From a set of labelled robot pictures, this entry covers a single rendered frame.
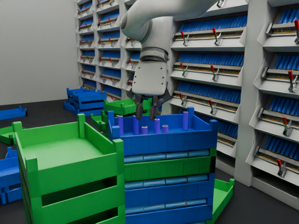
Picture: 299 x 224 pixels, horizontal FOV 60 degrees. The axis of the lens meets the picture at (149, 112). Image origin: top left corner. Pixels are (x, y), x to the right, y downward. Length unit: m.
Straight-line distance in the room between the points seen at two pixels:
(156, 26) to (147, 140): 0.32
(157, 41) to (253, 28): 0.66
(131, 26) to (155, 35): 0.08
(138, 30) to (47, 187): 0.46
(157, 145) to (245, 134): 0.74
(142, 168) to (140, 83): 0.24
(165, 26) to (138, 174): 0.43
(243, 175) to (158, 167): 0.78
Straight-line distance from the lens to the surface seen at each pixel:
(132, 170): 0.73
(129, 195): 0.77
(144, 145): 0.71
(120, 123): 0.84
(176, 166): 0.76
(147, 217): 0.82
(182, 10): 0.69
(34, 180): 0.56
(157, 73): 0.74
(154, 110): 0.73
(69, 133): 0.85
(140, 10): 0.71
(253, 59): 1.31
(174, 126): 0.93
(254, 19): 1.33
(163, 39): 0.77
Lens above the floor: 0.68
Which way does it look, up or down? 14 degrees down
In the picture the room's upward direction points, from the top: straight up
